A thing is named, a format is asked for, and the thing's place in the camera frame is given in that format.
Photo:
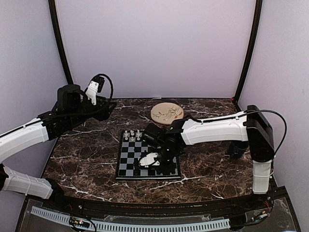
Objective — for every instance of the right black frame post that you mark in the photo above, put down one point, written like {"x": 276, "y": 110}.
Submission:
{"x": 250, "y": 49}

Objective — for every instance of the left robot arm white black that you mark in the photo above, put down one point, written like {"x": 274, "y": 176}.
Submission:
{"x": 73, "y": 107}

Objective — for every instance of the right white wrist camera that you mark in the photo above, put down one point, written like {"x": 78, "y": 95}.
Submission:
{"x": 149, "y": 160}

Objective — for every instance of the black frame post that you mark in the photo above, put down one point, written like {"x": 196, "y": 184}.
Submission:
{"x": 250, "y": 49}
{"x": 59, "y": 41}

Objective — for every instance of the white slotted cable duct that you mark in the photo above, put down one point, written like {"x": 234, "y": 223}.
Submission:
{"x": 130, "y": 224}

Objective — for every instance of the left black frame post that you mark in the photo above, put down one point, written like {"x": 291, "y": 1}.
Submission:
{"x": 59, "y": 41}

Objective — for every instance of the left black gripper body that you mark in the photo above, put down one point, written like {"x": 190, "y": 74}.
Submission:
{"x": 101, "y": 113}

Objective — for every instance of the black white chess board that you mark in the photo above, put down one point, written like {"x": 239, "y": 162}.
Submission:
{"x": 128, "y": 159}

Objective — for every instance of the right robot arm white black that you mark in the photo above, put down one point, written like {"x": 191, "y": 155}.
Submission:
{"x": 245, "y": 130}

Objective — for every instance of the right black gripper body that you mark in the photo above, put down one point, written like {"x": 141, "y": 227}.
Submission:
{"x": 169, "y": 167}

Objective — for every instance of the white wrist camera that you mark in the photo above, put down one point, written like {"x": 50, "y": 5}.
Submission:
{"x": 149, "y": 160}
{"x": 95, "y": 86}

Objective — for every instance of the dark blue mug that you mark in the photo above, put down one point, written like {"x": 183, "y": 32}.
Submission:
{"x": 237, "y": 149}

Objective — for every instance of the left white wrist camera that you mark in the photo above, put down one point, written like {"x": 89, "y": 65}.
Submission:
{"x": 95, "y": 86}

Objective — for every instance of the beige bird painted plate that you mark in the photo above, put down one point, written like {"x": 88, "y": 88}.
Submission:
{"x": 165, "y": 113}

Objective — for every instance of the row of white chess pieces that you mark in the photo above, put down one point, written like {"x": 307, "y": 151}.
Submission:
{"x": 132, "y": 136}

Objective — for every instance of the black chess piece front left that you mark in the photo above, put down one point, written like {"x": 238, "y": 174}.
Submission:
{"x": 136, "y": 172}

